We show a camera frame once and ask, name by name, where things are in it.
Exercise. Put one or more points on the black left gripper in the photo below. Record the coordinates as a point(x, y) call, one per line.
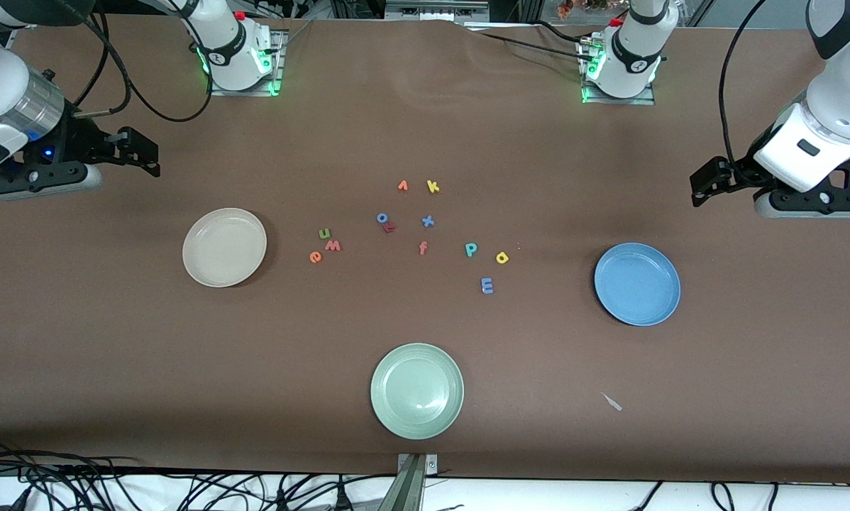
point(744, 167)

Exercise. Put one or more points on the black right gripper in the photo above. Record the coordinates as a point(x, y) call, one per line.
point(79, 138)

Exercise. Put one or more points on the pink red letter w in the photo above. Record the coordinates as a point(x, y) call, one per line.
point(333, 246)

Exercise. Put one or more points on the lavender blue letter m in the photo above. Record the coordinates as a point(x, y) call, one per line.
point(487, 285)

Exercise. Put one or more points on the teal letter p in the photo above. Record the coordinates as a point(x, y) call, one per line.
point(470, 249)

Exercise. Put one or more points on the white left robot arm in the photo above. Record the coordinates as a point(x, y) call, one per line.
point(836, 106)

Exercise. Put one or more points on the blue round plate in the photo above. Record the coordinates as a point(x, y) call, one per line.
point(637, 284)

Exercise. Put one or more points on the beige round plate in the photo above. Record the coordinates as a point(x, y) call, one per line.
point(224, 247)

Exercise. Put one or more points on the brown table cover sheet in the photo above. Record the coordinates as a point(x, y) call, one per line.
point(113, 355)

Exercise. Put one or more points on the pale green round plate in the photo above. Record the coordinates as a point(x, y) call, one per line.
point(417, 391)

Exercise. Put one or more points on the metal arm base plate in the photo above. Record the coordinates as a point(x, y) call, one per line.
point(277, 71)
point(631, 101)

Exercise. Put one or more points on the silver metal frame bar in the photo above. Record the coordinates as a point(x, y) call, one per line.
point(435, 10)

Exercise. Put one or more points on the grey metal post bracket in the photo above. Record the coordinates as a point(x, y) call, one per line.
point(412, 482)

